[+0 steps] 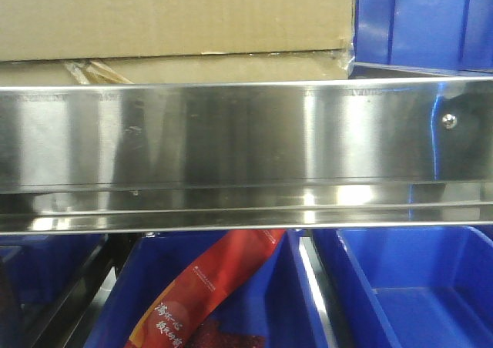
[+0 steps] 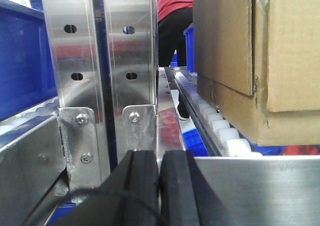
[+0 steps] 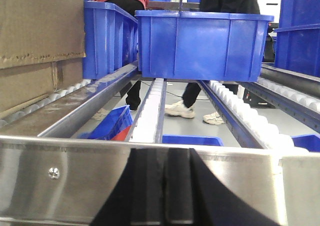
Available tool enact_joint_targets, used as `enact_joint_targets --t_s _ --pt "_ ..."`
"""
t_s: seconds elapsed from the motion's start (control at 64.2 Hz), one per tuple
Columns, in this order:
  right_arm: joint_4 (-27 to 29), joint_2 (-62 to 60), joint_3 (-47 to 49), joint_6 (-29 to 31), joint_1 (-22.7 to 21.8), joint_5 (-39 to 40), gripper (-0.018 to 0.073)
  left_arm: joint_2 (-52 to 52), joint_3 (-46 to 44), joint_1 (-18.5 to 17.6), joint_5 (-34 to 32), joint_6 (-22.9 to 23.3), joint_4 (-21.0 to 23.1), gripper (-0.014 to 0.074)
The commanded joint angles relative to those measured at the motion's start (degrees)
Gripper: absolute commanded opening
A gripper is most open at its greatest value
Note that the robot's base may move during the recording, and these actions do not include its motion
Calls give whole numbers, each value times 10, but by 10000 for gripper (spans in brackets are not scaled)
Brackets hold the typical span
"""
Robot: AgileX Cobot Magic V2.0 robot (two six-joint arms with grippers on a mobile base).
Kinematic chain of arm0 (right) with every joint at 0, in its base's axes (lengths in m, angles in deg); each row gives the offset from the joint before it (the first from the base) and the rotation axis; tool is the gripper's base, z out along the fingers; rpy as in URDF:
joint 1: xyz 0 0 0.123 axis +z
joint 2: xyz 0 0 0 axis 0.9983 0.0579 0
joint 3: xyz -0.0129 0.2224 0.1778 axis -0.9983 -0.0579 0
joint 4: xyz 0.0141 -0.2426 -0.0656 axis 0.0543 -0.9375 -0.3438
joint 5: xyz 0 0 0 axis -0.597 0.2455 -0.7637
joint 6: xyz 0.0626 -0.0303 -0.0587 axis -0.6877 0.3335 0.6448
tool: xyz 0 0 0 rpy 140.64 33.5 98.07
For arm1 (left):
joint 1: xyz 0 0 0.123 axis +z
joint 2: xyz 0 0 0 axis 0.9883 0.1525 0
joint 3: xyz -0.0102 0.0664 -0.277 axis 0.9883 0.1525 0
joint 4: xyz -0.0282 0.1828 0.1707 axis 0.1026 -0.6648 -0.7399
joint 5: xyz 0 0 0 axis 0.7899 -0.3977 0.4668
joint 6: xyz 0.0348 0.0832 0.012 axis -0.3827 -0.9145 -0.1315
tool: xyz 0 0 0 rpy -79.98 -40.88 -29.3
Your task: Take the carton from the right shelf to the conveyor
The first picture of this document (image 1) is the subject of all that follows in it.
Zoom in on red snack package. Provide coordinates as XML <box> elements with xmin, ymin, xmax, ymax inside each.
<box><xmin>125</xmin><ymin>229</ymin><xmax>286</xmax><ymax>347</ymax></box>

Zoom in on blue bin lower left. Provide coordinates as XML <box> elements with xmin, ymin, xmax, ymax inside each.
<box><xmin>1</xmin><ymin>234</ymin><xmax>112</xmax><ymax>347</ymax></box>

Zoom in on blue bin lower middle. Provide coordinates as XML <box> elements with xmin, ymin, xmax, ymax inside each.
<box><xmin>85</xmin><ymin>230</ymin><xmax>329</xmax><ymax>347</ymax></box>

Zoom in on blue bin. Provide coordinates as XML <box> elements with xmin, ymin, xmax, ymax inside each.
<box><xmin>1</xmin><ymin>234</ymin><xmax>112</xmax><ymax>347</ymax></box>
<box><xmin>354</xmin><ymin>0</ymin><xmax>492</xmax><ymax>72</ymax></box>
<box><xmin>85</xmin><ymin>230</ymin><xmax>329</xmax><ymax>347</ymax></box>
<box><xmin>314</xmin><ymin>226</ymin><xmax>492</xmax><ymax>347</ymax></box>

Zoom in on blue bin lower right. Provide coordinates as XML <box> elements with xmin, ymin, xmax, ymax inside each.
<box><xmin>314</xmin><ymin>226</ymin><xmax>492</xmax><ymax>347</ymax></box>

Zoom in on blue bin upper right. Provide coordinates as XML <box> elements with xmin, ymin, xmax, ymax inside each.
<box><xmin>354</xmin><ymin>0</ymin><xmax>492</xmax><ymax>72</ymax></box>

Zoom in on steel bolt on rail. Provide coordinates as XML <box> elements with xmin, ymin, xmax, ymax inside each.
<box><xmin>441</xmin><ymin>113</ymin><xmax>458</xmax><ymax>129</ymax></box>

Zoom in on stainless steel shelf rail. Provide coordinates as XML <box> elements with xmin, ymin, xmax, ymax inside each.
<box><xmin>1</xmin><ymin>77</ymin><xmax>492</xmax><ymax>234</ymax></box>

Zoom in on brown cardboard carton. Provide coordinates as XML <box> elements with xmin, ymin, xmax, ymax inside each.
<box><xmin>1</xmin><ymin>0</ymin><xmax>355</xmax><ymax>86</ymax></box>

